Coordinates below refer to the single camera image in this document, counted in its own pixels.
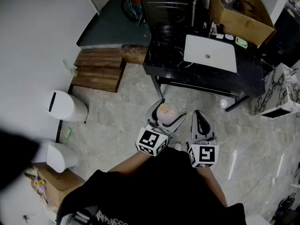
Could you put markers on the green packet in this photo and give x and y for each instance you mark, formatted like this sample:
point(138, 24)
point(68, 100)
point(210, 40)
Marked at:
point(68, 134)

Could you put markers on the chrome faucet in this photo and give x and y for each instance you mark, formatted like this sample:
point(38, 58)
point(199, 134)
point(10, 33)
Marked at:
point(214, 29)

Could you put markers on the black shoe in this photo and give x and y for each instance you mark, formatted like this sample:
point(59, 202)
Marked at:
point(287, 203)

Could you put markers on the black metal counter frame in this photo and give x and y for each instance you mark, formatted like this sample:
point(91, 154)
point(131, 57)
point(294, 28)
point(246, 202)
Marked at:
point(199, 88)

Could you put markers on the plain white bin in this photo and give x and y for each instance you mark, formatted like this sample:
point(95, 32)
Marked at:
point(61, 156)

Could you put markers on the person's white shoe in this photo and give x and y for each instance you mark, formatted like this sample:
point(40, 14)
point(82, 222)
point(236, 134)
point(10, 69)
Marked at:
point(177, 146)

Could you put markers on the person's right forearm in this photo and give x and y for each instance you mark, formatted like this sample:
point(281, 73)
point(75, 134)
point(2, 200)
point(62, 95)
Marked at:
point(213, 184)

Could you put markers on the small pale round object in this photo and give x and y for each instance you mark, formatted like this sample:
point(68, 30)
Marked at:
point(166, 114)

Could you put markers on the person's left forearm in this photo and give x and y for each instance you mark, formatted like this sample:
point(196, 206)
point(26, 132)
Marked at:
point(131, 163)

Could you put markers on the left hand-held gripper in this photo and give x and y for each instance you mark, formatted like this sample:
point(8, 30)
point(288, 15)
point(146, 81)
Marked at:
point(150, 139)

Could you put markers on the white round holder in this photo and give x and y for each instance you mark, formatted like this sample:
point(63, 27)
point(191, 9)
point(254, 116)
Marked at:
point(229, 37)

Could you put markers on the red object on platform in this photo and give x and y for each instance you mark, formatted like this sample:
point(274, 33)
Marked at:
point(136, 1)

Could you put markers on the person's black clothing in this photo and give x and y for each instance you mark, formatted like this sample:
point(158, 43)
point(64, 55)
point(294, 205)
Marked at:
point(152, 191)

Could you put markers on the dark teal raised platform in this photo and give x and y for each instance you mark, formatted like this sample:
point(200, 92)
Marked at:
point(110, 32)

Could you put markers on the large open cardboard box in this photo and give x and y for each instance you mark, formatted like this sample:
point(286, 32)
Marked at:
point(239, 20)

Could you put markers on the white marble cabinet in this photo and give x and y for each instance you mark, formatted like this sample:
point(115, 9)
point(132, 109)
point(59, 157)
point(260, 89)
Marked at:
point(276, 90)

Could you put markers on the black marble counter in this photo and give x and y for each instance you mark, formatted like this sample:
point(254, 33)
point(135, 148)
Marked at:
point(164, 55)

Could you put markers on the white sink basin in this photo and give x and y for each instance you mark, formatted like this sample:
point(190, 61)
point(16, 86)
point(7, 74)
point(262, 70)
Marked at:
point(211, 53)

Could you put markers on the white bin with black slot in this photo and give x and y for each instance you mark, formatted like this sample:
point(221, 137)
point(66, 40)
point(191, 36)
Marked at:
point(68, 107)

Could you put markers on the brown wooden plank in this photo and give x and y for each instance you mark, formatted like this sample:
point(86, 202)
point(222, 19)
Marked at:
point(133, 55)

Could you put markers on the brown wooden slat pallet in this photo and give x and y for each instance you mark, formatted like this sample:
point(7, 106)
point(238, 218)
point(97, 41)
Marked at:
point(98, 71)

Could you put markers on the green soap dish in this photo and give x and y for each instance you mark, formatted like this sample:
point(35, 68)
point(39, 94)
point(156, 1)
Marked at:
point(241, 42)

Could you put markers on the small cardboard box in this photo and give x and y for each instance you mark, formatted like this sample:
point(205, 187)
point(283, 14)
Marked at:
point(61, 184)

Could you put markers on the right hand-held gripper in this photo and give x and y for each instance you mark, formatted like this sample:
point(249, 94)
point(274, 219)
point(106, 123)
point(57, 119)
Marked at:
point(205, 155)

